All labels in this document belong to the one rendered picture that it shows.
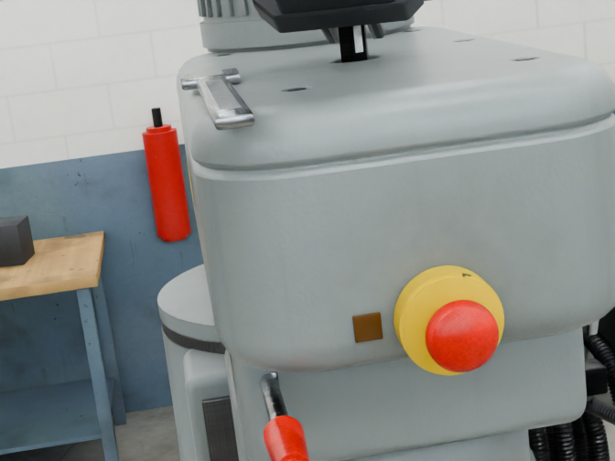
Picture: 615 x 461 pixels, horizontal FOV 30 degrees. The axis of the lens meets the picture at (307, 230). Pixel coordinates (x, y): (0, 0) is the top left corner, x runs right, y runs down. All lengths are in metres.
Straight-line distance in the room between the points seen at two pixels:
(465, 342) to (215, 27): 0.50
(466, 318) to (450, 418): 0.19
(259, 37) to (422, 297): 0.43
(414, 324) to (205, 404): 0.67
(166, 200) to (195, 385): 3.72
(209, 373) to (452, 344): 0.71
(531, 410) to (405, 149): 0.24
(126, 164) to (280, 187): 4.47
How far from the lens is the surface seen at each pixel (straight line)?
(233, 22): 1.03
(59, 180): 5.12
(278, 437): 0.65
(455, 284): 0.64
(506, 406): 0.80
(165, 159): 4.95
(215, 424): 1.30
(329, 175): 0.63
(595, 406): 0.98
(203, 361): 1.34
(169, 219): 5.00
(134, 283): 5.21
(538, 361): 0.80
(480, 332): 0.62
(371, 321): 0.65
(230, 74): 0.77
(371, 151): 0.63
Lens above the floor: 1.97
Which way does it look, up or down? 14 degrees down
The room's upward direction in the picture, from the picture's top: 7 degrees counter-clockwise
